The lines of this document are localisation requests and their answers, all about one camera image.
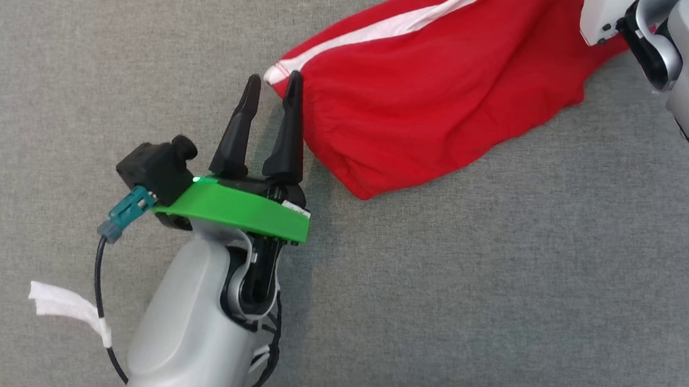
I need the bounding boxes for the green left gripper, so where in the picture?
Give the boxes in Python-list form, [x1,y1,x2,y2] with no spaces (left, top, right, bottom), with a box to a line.
[142,70,318,257]

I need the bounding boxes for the red shirt with white trim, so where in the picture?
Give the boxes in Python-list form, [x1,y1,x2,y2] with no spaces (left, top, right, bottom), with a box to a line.
[257,0,643,208]

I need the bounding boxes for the white tape tag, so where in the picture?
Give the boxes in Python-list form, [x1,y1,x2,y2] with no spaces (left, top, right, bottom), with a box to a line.
[27,274,114,355]

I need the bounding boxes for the black cable with teal plug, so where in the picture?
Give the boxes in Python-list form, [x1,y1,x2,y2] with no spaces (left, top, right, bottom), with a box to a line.
[86,185,171,387]

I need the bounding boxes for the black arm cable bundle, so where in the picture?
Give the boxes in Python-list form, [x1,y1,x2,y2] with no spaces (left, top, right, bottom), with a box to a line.
[222,289,290,387]

